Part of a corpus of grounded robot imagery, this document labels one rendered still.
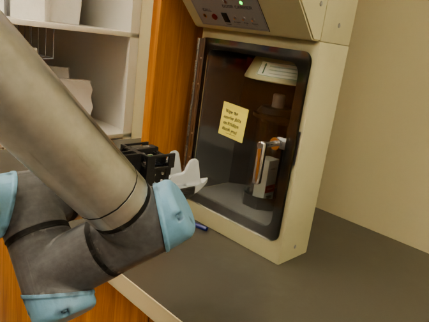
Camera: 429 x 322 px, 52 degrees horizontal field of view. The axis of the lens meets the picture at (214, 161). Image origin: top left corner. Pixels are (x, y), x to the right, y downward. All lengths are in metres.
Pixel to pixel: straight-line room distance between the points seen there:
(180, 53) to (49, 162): 0.74
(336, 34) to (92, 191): 0.63
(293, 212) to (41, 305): 0.58
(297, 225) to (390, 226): 0.40
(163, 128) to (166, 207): 0.65
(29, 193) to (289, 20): 0.54
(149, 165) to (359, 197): 0.82
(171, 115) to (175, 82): 0.08
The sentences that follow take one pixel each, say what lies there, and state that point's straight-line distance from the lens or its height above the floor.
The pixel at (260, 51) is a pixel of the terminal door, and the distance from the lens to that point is 0.94.
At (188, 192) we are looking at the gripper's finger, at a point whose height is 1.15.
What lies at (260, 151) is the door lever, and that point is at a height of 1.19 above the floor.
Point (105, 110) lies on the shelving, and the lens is 2.22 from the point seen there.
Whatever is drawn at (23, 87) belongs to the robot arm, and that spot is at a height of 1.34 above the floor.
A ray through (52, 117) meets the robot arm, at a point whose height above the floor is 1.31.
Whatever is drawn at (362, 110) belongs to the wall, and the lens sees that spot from 1.31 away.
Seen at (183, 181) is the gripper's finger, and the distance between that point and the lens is 0.72.
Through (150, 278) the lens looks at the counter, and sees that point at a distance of 0.88.
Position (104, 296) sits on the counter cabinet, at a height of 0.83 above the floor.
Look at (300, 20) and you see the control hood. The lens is 0.84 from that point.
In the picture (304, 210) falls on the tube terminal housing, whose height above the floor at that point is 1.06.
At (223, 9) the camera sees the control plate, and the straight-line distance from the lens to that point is 0.95.
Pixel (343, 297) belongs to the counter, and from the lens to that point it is 0.94.
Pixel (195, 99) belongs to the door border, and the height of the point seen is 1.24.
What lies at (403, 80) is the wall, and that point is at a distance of 1.27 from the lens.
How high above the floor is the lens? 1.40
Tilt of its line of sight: 16 degrees down
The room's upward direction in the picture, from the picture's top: 8 degrees clockwise
